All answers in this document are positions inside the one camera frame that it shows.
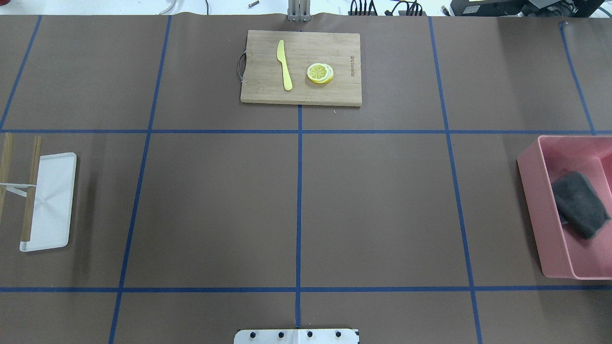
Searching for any yellow plastic knife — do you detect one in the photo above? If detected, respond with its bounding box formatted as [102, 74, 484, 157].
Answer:
[277, 39, 293, 91]

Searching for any pink plastic bin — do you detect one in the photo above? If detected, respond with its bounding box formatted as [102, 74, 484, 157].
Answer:
[517, 135, 612, 280]

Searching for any grey wiping cloth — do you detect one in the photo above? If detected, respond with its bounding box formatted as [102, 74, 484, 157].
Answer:
[551, 171, 611, 240]

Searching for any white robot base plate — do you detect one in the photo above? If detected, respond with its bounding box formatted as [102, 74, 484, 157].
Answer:
[233, 328, 361, 344]

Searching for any white rectangular tray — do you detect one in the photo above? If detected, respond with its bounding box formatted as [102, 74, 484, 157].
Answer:
[20, 152, 77, 252]

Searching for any bamboo cutting board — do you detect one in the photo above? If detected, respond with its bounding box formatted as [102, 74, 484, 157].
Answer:
[240, 30, 362, 107]

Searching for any white tape strip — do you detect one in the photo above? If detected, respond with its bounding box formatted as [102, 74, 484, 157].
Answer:
[0, 183, 36, 197]

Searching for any aluminium frame post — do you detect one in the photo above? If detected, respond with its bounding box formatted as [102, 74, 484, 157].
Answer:
[287, 0, 312, 22]

